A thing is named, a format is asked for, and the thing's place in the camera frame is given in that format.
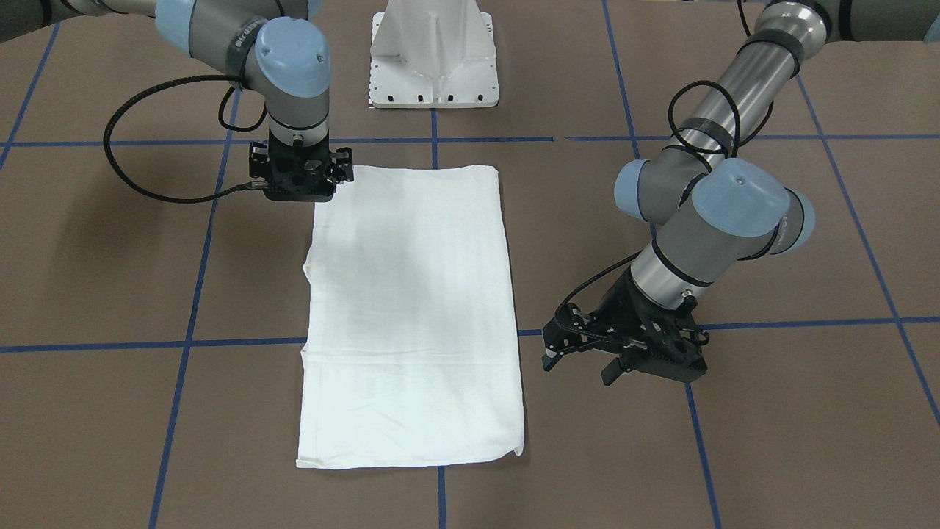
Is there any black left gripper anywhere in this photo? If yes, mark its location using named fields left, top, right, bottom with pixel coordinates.
left=543, top=272, right=709, bottom=387

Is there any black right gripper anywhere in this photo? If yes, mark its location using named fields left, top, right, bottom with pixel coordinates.
left=249, top=135, right=355, bottom=202

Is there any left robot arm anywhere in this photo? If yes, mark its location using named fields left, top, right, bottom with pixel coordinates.
left=543, top=1, right=938, bottom=385

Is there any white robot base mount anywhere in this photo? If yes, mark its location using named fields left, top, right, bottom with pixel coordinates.
left=367, top=1, right=500, bottom=109

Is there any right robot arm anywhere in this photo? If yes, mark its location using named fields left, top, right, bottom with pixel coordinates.
left=2, top=1, right=355, bottom=204

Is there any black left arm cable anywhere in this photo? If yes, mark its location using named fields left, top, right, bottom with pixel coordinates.
left=554, top=79, right=776, bottom=346

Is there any white long-sleeve printed shirt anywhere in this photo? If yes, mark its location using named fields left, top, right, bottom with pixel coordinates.
left=296, top=165, right=526, bottom=471

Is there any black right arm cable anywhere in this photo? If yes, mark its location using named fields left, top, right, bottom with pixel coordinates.
left=103, top=73, right=269, bottom=205

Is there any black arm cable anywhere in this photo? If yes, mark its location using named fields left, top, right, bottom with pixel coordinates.
left=554, top=79, right=776, bottom=346
left=103, top=73, right=269, bottom=205

